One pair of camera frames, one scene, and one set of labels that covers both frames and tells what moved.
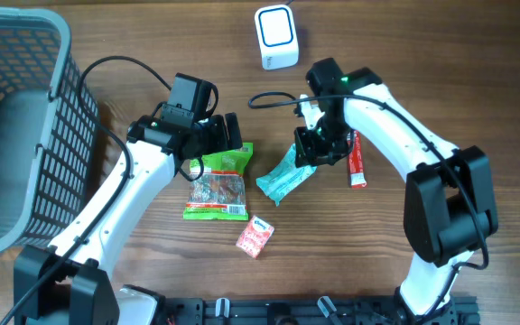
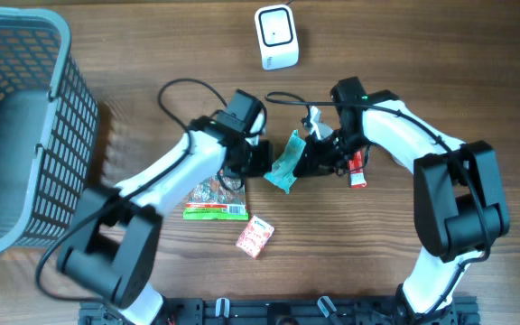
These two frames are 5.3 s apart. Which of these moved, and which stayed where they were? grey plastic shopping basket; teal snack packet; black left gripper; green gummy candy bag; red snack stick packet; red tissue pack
Moved: black left gripper; teal snack packet
Stayed: red tissue pack; grey plastic shopping basket; green gummy candy bag; red snack stick packet
